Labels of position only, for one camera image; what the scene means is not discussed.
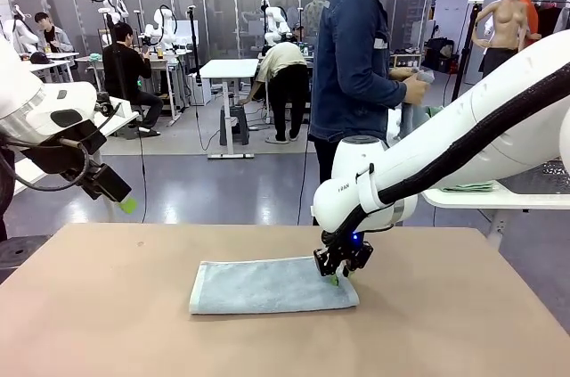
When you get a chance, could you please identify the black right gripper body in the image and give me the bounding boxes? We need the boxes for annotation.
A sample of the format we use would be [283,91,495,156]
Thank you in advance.
[327,234,367,262]

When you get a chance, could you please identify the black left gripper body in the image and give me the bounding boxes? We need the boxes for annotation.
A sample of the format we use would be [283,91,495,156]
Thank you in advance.
[26,135,118,198]

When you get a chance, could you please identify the blue-grey towel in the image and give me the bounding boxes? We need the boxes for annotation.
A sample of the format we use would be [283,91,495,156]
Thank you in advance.
[189,255,361,316]

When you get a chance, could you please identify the pale grey towel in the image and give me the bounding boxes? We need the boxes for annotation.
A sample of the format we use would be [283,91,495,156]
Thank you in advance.
[391,69,436,142]

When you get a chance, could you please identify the person's right forearm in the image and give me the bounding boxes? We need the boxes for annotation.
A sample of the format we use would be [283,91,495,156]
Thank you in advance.
[342,76,409,111]

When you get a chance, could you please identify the person's right hand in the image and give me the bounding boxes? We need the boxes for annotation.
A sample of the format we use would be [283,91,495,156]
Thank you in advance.
[402,72,431,105]

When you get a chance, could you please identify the person's left hand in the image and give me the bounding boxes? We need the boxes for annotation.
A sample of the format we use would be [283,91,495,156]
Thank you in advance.
[387,67,419,82]

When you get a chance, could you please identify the grey metal stand base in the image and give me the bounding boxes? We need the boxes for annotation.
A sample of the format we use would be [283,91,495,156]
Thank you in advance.
[0,234,50,283]

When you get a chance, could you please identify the seated man in black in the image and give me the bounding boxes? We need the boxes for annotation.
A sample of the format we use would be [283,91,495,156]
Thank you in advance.
[102,22,165,137]

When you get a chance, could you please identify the man in grey jacket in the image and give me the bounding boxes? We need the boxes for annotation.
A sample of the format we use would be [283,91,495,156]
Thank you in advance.
[33,11,75,55]

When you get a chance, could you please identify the dark grey plastic stool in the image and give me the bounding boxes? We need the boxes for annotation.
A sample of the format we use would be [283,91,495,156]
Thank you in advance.
[218,104,250,147]

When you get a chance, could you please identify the white cabinet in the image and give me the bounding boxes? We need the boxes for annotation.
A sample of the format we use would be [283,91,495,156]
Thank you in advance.
[195,73,213,106]

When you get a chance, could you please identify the white standing desk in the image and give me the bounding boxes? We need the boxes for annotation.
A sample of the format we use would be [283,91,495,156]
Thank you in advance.
[199,58,260,160]

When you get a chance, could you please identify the black tripod stand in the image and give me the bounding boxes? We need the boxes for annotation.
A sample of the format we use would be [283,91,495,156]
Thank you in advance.
[185,4,204,84]

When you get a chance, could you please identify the man in denim jacket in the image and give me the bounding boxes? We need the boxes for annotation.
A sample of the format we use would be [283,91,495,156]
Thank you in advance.
[308,0,432,226]

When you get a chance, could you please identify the shoe shelf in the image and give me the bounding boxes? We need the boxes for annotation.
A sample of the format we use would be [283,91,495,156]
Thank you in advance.
[390,52,423,70]

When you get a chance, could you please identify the person in beige shirt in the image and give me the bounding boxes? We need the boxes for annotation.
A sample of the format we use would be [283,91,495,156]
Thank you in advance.
[242,40,312,145]

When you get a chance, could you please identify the black bags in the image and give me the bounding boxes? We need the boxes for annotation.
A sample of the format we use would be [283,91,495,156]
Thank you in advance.
[425,37,460,74]

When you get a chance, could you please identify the bare torso mannequin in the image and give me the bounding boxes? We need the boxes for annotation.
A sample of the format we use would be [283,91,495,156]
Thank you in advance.
[471,0,533,79]

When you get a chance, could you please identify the black light stand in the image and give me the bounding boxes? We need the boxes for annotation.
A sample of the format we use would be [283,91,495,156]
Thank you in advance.
[449,0,486,104]

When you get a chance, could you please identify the mannequin in orange shirt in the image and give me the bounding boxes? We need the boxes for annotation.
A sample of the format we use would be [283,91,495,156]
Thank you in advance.
[518,0,543,51]

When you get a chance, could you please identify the clothes rack with garments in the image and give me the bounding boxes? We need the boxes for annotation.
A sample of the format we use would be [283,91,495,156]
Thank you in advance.
[532,0,570,46]

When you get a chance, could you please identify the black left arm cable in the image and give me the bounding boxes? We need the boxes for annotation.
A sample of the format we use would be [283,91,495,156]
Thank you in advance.
[0,138,90,193]

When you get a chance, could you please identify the hanging black cable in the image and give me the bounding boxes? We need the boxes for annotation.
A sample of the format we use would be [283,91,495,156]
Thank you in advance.
[138,118,149,223]

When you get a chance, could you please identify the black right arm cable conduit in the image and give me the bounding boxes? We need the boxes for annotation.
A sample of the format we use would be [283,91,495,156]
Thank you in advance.
[322,62,570,258]

